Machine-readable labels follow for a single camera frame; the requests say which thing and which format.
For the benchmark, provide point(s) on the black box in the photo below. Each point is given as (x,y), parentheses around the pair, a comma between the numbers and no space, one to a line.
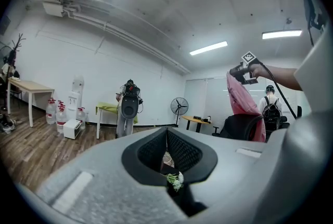
(197,117)

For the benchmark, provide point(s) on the black office chair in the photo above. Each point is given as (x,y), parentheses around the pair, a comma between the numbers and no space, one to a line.
(242,126)

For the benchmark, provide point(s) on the small white oven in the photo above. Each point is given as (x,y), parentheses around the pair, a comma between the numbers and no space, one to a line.
(71,129)

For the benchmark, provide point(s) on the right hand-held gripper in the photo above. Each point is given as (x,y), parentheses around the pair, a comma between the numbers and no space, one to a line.
(248,73)

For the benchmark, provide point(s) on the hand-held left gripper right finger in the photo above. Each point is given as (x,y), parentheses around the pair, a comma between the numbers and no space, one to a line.
(197,163)

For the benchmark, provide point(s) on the ceiling light bar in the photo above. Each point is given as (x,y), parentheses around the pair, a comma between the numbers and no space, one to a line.
(281,34)
(208,48)

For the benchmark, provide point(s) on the person's shirt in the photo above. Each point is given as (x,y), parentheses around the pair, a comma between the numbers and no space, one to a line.
(314,74)

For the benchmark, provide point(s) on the black coat rack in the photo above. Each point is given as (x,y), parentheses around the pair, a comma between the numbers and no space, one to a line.
(17,43)

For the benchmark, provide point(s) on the white water dispenser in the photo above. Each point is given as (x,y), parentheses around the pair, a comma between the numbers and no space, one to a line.
(75,95)

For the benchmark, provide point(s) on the round wooden table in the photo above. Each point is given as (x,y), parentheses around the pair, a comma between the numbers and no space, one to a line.
(195,120)

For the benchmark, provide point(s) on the pink clothes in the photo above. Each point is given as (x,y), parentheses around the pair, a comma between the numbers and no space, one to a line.
(242,100)

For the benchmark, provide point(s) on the white desk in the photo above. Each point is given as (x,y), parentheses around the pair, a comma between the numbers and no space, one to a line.
(106,107)

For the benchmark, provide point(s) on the pair of sneakers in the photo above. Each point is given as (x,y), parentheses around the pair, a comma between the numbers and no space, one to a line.
(7,124)

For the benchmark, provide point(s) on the white ceiling pipes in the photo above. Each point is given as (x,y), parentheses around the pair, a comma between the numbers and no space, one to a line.
(125,33)

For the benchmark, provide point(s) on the black standing fan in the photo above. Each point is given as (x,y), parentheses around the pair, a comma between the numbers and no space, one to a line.
(179,106)

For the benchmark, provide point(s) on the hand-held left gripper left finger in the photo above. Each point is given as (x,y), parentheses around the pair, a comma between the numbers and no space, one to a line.
(138,163)

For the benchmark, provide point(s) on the white wall air conditioner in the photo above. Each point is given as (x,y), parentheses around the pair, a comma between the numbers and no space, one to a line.
(53,7)

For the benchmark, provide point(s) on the small white flower sprig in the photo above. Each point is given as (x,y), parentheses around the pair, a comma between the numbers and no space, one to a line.
(177,181)

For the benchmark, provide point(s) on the cluster of clear water jugs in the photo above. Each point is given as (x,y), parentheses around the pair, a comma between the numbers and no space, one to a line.
(61,117)

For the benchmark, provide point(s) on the person's right forearm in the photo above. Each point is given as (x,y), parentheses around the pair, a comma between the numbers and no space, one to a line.
(281,77)

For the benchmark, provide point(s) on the black oval shell device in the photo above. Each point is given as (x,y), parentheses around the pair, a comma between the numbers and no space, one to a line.
(129,107)

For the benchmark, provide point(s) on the wooden table with white legs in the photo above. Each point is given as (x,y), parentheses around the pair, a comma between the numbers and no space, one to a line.
(31,86)

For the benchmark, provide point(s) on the silver ceiling fixture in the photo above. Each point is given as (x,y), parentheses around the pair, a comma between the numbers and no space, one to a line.
(288,20)

